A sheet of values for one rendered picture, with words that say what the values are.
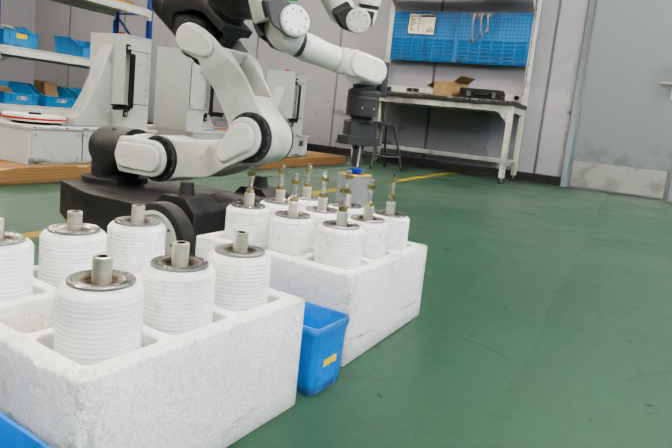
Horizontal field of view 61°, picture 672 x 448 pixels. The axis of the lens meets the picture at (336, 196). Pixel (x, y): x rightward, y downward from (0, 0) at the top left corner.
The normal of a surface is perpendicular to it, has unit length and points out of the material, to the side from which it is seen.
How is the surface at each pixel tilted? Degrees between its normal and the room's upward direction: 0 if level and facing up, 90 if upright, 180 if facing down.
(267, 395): 90
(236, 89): 90
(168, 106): 90
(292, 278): 90
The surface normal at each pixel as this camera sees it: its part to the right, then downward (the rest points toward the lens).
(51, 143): 0.88, 0.15
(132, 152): -0.46, 0.07
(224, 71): -0.29, 0.47
